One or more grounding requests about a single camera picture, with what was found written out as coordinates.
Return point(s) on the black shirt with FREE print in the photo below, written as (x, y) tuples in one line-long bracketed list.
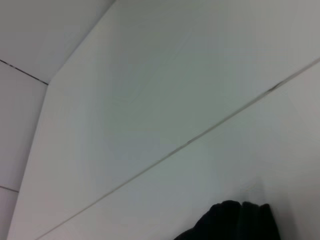
[(235, 222)]

